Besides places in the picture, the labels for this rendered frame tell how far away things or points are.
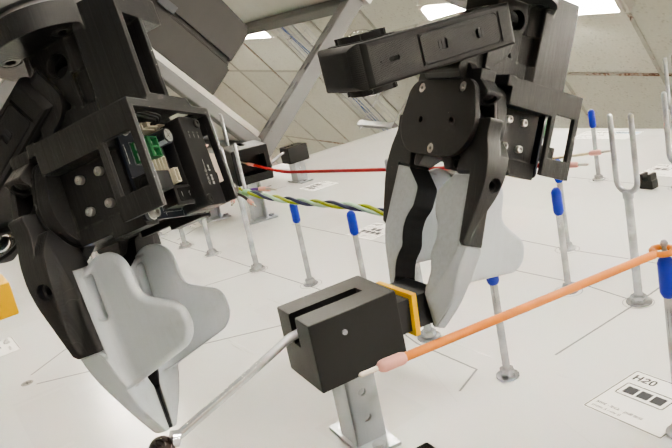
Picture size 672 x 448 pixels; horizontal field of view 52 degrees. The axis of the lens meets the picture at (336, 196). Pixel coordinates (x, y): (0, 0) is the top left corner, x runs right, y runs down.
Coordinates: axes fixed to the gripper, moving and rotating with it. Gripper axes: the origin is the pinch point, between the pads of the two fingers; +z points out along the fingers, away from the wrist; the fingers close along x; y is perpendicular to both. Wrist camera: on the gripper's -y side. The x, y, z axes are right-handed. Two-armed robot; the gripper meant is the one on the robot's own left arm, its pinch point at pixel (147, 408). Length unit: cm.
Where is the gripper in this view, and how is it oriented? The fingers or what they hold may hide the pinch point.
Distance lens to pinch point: 38.1
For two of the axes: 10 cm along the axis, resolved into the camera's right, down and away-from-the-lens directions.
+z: 3.5, 9.3, -0.8
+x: 3.4, -0.4, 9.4
